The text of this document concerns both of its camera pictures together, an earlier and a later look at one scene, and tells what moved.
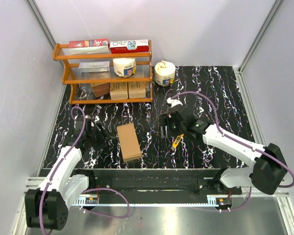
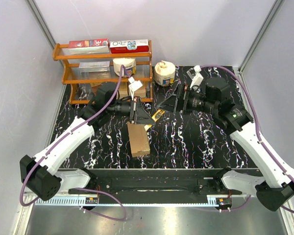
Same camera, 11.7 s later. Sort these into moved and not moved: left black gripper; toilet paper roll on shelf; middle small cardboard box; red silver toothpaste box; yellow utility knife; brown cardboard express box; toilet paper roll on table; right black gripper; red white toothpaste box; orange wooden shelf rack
Moved: brown cardboard express box; yellow utility knife; right black gripper; left black gripper
Not moved: red white toothpaste box; middle small cardboard box; orange wooden shelf rack; red silver toothpaste box; toilet paper roll on shelf; toilet paper roll on table
